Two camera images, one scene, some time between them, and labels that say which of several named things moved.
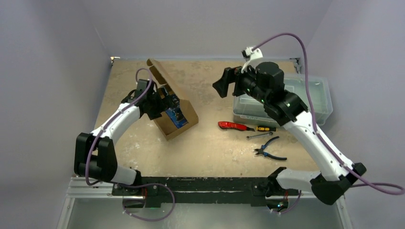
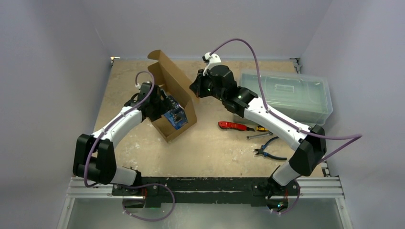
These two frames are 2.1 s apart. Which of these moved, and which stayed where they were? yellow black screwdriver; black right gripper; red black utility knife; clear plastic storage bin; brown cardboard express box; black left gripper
Moved: black right gripper; brown cardboard express box
Stayed: black left gripper; red black utility knife; clear plastic storage bin; yellow black screwdriver
